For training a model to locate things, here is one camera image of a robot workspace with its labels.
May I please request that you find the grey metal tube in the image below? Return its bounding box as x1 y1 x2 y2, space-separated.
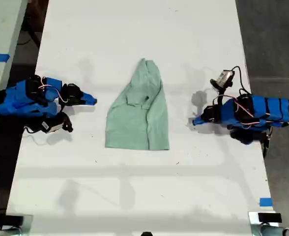
251 224 289 236
0 227 23 236

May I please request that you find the pale green T-shirt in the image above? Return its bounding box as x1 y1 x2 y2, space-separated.
104 58 171 151

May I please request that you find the black box on grey plate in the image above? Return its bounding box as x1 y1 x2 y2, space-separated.
4 213 34 228

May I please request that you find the black box on white plate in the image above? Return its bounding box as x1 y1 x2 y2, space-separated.
248 210 283 226

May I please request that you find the gripper black camera cable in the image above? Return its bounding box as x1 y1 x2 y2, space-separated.
23 124 46 135
230 65 252 97

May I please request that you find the short blue tape strip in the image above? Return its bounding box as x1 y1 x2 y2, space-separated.
259 197 274 207

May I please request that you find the arm red white wire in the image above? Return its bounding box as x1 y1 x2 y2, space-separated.
213 95 275 130
39 78 70 104

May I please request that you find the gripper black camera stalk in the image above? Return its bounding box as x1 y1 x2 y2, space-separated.
57 112 74 133
209 78 230 103

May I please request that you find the pale side table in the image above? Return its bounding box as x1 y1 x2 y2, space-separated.
0 0 29 154

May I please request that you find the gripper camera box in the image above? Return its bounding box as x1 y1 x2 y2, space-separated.
40 119 64 135
217 69 235 88

